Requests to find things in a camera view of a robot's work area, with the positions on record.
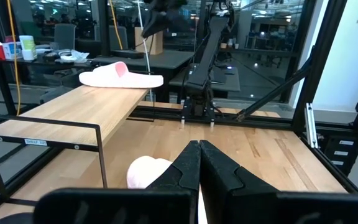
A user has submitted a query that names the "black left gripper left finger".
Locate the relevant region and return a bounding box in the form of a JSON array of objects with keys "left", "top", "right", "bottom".
[{"left": 32, "top": 139, "right": 202, "bottom": 224}]

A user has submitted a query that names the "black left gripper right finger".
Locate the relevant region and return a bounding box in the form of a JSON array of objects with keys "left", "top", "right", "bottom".
[{"left": 199, "top": 139, "right": 358, "bottom": 224}]

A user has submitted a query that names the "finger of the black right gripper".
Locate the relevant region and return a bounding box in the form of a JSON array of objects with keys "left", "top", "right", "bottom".
[
  {"left": 154, "top": 12, "right": 181, "bottom": 34},
  {"left": 141, "top": 9, "right": 165, "bottom": 39}
]

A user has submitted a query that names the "pink rubber slide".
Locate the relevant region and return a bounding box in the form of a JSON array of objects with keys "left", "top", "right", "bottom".
[
  {"left": 126, "top": 155, "right": 208, "bottom": 224},
  {"left": 78, "top": 61, "right": 164, "bottom": 89}
]

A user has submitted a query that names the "cardboard box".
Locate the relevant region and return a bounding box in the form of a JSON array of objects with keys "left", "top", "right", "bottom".
[{"left": 134, "top": 27, "right": 164, "bottom": 56}]

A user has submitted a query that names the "grey office chair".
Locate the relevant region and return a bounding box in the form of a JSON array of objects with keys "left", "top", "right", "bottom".
[
  {"left": 108, "top": 25, "right": 129, "bottom": 50},
  {"left": 53, "top": 23, "right": 77, "bottom": 50}
]

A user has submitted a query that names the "clear plastic bag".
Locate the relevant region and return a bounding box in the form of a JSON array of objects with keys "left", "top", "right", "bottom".
[{"left": 69, "top": 49, "right": 90, "bottom": 62}]

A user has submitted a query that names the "tape roll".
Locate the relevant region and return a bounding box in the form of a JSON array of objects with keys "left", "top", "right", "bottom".
[{"left": 58, "top": 51, "right": 75, "bottom": 62}]

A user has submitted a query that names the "white green canister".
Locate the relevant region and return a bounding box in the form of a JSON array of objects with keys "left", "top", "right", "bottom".
[{"left": 19, "top": 35, "right": 38, "bottom": 61}]

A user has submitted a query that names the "white blue box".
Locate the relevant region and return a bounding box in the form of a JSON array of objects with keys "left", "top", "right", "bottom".
[{"left": 3, "top": 41, "right": 24, "bottom": 60}]

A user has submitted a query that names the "yellow hanging cable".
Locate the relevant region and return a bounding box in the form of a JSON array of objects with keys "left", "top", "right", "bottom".
[
  {"left": 108, "top": 0, "right": 124, "bottom": 51},
  {"left": 6, "top": 0, "right": 22, "bottom": 116}
]

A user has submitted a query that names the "white cable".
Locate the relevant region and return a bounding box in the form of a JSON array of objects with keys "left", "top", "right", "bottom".
[{"left": 136, "top": 0, "right": 154, "bottom": 101}]

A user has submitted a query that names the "silver metal bracket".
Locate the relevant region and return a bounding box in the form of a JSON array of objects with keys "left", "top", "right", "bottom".
[{"left": 304, "top": 102, "right": 319, "bottom": 149}]

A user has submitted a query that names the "wooden shelf black metal frame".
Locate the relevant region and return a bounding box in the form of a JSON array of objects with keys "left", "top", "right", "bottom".
[{"left": 0, "top": 84, "right": 155, "bottom": 203}]

